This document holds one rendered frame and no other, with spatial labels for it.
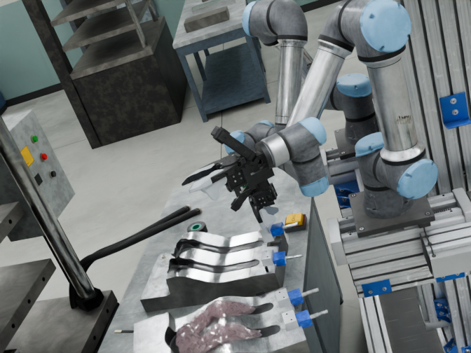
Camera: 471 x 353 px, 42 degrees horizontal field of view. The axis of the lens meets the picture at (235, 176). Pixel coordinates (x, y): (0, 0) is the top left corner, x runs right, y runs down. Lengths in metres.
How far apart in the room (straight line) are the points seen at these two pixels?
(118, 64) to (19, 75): 3.39
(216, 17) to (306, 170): 4.34
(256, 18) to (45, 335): 1.37
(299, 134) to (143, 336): 0.84
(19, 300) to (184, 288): 0.54
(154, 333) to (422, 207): 0.89
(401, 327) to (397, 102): 1.33
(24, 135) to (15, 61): 6.66
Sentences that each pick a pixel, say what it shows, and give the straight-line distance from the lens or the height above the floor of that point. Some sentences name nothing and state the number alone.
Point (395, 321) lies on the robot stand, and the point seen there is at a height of 0.21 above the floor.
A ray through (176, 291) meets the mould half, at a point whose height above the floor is 0.87.
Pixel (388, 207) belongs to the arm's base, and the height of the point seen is 1.07.
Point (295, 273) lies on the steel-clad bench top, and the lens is 2.12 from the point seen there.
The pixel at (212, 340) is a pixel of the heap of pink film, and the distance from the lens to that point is 1.82.
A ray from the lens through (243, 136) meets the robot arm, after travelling 2.01.
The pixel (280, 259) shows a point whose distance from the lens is 2.03.
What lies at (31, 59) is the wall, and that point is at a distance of 9.00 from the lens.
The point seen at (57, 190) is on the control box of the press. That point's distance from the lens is 2.54.
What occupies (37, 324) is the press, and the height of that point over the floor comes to 0.79.
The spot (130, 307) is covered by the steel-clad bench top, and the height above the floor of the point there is 0.80.
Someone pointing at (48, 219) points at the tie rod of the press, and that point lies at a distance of 2.24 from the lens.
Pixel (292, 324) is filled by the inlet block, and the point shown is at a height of 0.87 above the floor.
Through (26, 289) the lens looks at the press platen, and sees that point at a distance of 2.22.
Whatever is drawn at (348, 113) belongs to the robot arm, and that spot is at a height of 1.16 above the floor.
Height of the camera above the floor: 2.07
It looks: 27 degrees down
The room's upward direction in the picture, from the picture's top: 20 degrees counter-clockwise
